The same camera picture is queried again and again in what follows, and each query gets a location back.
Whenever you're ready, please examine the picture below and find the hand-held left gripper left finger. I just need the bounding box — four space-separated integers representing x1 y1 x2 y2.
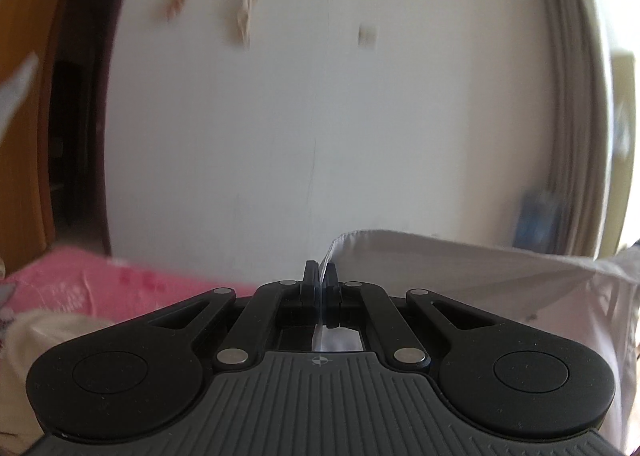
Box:
146 260 320 373

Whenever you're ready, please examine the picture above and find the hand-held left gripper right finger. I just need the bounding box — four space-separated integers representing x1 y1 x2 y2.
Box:
319 263 497 373

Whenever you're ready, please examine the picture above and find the white button shirt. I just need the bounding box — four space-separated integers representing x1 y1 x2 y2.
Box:
312 230 640 456

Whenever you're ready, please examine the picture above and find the pink floral blanket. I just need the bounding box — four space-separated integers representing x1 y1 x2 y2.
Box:
0 245 261 333

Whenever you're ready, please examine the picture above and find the white knit sweater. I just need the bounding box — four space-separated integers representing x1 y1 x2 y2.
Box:
0 311 114 455

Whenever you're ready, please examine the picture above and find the beige curtain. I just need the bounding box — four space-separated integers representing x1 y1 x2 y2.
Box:
542 0 619 262

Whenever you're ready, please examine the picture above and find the wooden door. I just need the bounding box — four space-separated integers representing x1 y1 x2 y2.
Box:
0 0 62 268

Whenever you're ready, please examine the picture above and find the beige cloth wall hanging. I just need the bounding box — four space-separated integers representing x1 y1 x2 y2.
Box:
234 0 259 48

